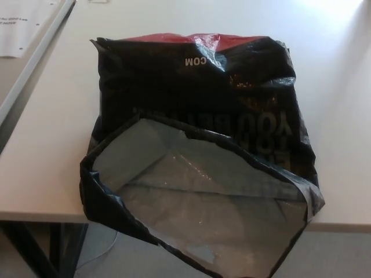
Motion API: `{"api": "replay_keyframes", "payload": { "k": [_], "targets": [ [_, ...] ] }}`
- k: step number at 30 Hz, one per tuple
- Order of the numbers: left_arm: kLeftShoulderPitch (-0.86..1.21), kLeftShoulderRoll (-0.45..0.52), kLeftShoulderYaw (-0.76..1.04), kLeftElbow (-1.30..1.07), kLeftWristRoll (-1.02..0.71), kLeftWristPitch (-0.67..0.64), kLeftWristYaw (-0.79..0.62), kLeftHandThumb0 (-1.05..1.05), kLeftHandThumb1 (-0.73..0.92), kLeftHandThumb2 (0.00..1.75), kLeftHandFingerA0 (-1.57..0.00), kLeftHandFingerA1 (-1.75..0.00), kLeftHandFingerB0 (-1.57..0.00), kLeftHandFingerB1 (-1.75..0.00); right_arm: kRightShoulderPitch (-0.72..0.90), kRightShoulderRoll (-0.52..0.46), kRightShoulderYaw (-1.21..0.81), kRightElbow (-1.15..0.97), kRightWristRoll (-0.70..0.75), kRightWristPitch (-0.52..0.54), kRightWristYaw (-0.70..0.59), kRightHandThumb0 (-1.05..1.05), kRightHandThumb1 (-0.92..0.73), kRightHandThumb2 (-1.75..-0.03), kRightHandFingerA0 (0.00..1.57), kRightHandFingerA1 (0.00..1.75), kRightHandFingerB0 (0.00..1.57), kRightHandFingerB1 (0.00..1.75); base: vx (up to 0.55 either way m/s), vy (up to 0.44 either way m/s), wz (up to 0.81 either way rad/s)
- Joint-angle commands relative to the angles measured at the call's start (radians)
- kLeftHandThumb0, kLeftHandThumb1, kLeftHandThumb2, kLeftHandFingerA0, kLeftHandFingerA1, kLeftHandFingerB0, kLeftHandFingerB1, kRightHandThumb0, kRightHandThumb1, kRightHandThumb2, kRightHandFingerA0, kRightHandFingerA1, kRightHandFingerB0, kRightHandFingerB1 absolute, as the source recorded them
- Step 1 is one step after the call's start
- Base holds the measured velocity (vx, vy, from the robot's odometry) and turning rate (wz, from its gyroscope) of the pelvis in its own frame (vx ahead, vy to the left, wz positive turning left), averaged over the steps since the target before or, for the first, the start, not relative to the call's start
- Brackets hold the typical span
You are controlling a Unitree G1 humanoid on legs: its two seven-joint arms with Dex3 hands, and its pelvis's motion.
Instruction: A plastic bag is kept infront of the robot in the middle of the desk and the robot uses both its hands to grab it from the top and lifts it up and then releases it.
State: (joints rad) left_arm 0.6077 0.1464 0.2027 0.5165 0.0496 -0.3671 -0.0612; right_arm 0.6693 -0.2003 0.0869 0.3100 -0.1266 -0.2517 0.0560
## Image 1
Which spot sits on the black and red plastic bag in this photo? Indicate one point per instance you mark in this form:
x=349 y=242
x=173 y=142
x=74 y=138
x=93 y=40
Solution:
x=174 y=92

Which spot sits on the white printed paper sheet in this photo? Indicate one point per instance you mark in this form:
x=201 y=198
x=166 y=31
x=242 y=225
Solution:
x=17 y=29

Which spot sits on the dark metal desk leg frame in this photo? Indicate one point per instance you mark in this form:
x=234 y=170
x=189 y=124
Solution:
x=69 y=249

